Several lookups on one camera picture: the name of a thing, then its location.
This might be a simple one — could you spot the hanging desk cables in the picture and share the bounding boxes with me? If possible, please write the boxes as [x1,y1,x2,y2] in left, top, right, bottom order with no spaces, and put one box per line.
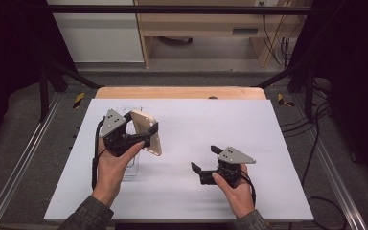
[259,1,299,68]

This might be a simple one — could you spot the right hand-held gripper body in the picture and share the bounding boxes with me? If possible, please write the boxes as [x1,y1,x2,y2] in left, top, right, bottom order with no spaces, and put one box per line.
[199,146,257,189]

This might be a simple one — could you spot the clear plastic packaging tray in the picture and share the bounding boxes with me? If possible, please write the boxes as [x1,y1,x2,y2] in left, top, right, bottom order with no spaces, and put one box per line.
[116,104,144,180]

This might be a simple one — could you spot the black horizontal frame bar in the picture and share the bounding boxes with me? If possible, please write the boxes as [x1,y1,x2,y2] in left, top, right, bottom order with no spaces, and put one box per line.
[28,4,314,15]

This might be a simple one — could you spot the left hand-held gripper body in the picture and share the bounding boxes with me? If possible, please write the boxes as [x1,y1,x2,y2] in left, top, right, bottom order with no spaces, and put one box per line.
[99,108,152,158]

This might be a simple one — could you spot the grey desk handle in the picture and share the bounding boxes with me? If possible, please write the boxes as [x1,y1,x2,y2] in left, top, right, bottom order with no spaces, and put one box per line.
[232,28,260,35]

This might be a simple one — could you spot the person's right hand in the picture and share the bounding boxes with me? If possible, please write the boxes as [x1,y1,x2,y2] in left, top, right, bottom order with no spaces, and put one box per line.
[211,164,257,220]

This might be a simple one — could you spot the wooden table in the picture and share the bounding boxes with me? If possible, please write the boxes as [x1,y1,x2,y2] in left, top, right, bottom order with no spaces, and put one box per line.
[95,85,267,101]

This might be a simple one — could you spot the white cabinet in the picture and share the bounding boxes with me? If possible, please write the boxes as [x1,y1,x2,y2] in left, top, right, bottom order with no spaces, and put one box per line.
[45,0,145,63]

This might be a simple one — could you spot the black metal frame stand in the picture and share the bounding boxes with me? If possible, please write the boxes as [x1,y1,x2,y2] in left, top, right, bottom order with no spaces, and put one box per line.
[38,59,103,123]
[251,61,316,122]

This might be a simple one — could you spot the black floor cables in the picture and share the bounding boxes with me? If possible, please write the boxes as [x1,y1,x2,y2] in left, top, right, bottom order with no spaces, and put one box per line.
[280,78,349,230]

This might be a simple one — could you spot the person's left hand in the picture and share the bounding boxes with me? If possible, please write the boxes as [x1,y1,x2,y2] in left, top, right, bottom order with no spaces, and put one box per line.
[90,137,146,209]

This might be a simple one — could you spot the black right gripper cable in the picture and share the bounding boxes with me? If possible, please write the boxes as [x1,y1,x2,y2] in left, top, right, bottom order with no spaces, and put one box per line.
[239,171,257,208]

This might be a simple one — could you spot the beige patterned phone case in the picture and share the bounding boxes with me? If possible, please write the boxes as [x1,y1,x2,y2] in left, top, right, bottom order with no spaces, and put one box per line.
[129,109,163,157]

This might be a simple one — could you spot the light wooden desk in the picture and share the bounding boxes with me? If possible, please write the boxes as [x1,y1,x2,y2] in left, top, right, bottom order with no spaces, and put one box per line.
[133,0,314,69]

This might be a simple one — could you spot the aluminium rail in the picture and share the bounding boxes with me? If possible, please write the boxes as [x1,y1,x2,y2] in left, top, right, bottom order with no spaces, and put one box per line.
[290,95,368,230]
[0,91,63,230]

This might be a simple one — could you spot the yellow black tape strip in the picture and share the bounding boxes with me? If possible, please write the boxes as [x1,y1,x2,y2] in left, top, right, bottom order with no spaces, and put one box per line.
[72,92,86,109]
[276,93,296,108]

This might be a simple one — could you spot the black curtain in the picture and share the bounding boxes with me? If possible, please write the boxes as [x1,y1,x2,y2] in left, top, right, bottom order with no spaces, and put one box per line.
[0,0,76,157]
[288,0,368,186]

